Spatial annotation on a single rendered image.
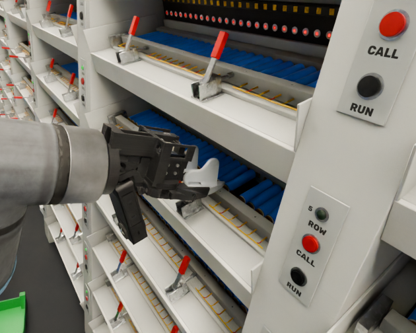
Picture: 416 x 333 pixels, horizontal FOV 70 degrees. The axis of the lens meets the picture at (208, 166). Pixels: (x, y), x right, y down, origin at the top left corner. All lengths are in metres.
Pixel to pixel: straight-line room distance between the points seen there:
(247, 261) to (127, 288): 0.53
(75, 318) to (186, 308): 0.96
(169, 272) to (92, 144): 0.39
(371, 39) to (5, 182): 0.33
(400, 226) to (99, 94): 0.72
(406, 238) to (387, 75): 0.13
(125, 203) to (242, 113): 0.19
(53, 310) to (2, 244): 1.20
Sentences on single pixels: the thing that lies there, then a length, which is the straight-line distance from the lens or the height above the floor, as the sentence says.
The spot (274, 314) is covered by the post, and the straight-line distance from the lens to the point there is 0.40.
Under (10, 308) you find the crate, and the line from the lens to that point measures 1.62.
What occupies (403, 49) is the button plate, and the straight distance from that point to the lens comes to 0.26.
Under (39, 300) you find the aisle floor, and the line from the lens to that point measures 1.62.
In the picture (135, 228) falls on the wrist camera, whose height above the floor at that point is 0.92.
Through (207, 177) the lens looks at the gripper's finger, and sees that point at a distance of 0.46.
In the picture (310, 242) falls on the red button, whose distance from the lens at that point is 0.31.
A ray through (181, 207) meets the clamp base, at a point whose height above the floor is 0.92.
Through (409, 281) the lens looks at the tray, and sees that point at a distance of 0.47.
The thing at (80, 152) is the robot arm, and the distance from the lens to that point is 0.34.
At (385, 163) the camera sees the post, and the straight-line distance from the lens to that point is 0.27.
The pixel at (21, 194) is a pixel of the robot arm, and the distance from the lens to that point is 0.34.
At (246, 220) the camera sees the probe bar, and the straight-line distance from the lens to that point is 0.47.
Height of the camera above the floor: 1.19
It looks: 25 degrees down
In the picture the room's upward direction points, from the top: 10 degrees clockwise
